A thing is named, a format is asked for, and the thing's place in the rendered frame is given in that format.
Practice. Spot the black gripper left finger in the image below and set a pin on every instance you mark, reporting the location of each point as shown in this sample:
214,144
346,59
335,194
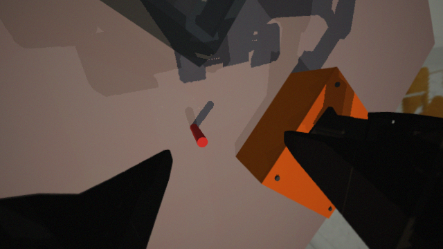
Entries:
119,213

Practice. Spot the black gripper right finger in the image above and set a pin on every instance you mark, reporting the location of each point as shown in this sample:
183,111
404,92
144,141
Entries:
379,188

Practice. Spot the dark red peg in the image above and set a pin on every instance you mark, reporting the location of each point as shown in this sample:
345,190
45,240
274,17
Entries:
199,137

